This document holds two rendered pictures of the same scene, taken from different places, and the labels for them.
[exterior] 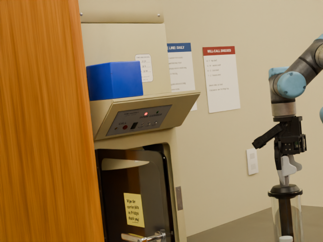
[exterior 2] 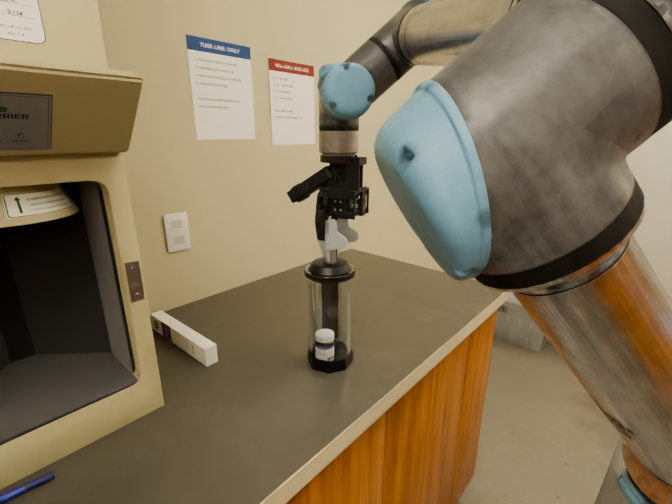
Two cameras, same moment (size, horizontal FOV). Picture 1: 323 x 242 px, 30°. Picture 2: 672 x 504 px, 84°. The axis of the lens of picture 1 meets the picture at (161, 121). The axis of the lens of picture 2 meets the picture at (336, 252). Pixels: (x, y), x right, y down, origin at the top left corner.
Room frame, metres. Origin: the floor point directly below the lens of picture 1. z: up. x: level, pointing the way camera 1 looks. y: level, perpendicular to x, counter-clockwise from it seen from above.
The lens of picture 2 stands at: (1.14, -0.32, 1.43)
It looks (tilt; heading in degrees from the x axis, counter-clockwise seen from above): 17 degrees down; 356
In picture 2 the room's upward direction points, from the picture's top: straight up
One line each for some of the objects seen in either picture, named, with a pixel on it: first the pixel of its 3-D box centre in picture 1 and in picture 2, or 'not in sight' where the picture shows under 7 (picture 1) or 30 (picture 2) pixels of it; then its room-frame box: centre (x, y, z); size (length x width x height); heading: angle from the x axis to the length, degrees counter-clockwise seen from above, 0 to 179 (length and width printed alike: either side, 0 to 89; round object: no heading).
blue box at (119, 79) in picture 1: (114, 80); not in sight; (1.54, 0.11, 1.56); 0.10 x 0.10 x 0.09; 44
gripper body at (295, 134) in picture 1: (288, 135); (342, 187); (1.87, -0.39, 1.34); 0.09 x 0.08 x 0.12; 59
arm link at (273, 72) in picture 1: (281, 84); (339, 98); (1.87, -0.38, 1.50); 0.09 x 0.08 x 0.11; 1
